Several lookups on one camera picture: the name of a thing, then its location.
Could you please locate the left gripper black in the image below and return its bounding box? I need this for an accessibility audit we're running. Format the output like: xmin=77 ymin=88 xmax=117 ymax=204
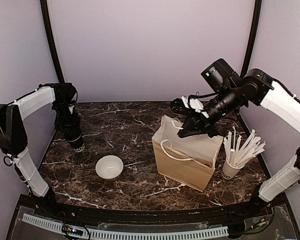
xmin=52 ymin=99 xmax=81 ymax=133

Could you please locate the black plastic cup lid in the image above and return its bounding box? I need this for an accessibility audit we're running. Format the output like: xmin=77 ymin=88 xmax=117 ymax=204
xmin=64 ymin=127 xmax=81 ymax=142

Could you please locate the black paper coffee cup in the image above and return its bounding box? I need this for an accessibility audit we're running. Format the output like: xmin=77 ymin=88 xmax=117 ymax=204
xmin=64 ymin=127 xmax=85 ymax=153

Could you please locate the brown paper bag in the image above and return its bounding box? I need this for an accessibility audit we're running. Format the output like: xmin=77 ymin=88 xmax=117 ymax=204
xmin=151 ymin=115 xmax=223 ymax=192

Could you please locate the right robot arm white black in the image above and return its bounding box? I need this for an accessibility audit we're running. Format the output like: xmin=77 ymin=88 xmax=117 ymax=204
xmin=170 ymin=58 xmax=300 ymax=217

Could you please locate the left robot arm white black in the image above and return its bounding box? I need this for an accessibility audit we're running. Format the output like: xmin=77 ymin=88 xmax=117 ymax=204
xmin=0 ymin=82 xmax=85 ymax=198

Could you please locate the white wrapped straw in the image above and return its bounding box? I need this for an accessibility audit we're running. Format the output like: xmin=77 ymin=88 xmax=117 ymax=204
xmin=228 ymin=126 xmax=237 ymax=166
xmin=233 ymin=135 xmax=242 ymax=166
xmin=235 ymin=129 xmax=256 ymax=167
xmin=223 ymin=136 xmax=236 ymax=167
xmin=238 ymin=136 xmax=266 ymax=168

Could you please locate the white paper cup holder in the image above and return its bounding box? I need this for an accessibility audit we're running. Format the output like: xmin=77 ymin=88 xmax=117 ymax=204
xmin=221 ymin=160 xmax=242 ymax=180

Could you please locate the white ceramic bowl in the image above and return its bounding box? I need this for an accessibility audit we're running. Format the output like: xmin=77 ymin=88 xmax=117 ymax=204
xmin=95 ymin=155 xmax=124 ymax=182

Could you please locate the small green circuit board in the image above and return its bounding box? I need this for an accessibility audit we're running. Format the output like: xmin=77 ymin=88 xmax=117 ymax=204
xmin=61 ymin=224 xmax=84 ymax=237

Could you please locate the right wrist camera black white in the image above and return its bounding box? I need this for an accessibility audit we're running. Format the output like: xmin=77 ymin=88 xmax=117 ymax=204
xmin=170 ymin=96 xmax=210 ymax=119

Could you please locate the black front rail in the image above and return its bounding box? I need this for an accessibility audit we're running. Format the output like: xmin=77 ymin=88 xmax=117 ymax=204
xmin=19 ymin=193 xmax=288 ymax=228

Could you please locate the white slotted cable duct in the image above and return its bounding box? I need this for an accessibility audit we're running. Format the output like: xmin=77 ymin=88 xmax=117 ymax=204
xmin=21 ymin=213 xmax=229 ymax=240

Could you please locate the left black frame post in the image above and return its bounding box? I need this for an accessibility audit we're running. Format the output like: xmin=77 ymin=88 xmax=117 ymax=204
xmin=40 ymin=0 xmax=65 ymax=84

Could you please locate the black frame post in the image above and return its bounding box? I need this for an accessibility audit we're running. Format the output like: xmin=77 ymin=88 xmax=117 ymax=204
xmin=240 ymin=0 xmax=262 ymax=78
xmin=40 ymin=0 xmax=65 ymax=84

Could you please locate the right black frame post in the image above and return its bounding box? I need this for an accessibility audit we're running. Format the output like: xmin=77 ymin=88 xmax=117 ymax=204
xmin=240 ymin=0 xmax=262 ymax=78

